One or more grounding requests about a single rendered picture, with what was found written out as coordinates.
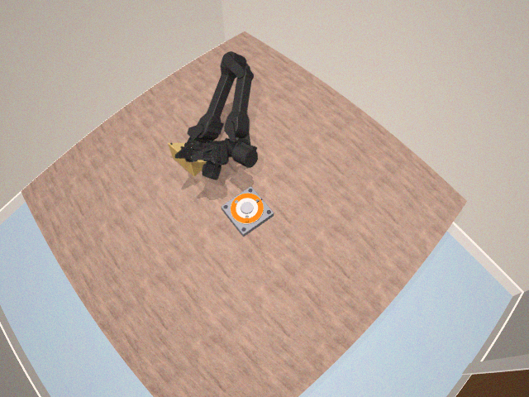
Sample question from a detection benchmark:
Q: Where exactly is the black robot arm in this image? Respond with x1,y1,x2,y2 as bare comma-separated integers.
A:
187,51,258,179

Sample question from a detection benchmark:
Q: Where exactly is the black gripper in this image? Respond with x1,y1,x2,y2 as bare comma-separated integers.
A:
175,141,229,165

